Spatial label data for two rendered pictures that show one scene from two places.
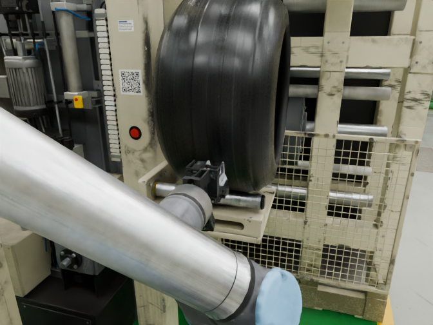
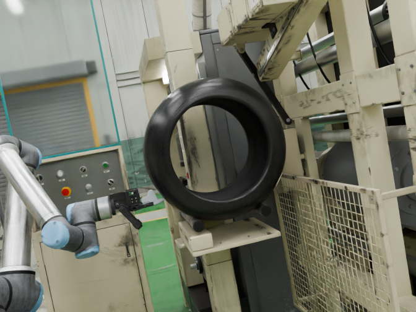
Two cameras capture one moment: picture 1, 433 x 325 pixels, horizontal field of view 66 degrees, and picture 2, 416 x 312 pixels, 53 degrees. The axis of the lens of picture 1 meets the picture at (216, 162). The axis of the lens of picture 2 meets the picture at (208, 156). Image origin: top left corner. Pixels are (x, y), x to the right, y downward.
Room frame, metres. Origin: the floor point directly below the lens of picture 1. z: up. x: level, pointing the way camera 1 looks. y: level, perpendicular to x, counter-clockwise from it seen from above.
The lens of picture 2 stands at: (0.20, -1.61, 1.26)
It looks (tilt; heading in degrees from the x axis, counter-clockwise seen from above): 3 degrees down; 63
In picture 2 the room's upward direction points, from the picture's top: 11 degrees counter-clockwise
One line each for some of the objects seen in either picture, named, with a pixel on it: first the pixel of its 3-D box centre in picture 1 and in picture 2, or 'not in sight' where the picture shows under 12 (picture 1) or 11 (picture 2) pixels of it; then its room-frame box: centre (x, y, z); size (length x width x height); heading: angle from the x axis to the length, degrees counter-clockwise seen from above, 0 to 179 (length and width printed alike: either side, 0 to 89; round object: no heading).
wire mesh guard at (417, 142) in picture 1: (289, 209); (325, 263); (1.30, -0.32, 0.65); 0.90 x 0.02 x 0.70; 74
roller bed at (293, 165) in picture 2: not in sight; (279, 160); (1.47, 0.10, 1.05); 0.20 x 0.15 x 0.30; 74
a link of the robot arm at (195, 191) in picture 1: (185, 208); (105, 207); (0.57, 0.06, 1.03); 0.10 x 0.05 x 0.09; 74
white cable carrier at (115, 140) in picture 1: (113, 89); not in sight; (1.09, 0.33, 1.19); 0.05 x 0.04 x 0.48; 164
